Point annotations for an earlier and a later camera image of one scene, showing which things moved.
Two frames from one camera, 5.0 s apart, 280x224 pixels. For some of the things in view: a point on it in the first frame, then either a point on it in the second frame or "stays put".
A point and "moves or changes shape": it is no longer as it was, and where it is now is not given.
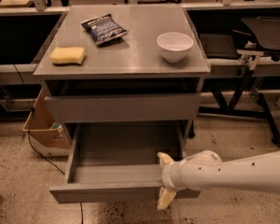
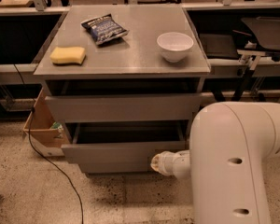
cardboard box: [46, 136] stays put
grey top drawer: [125, 108] stays put
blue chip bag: [104, 28] stays put
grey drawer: [118, 161] moves or changes shape
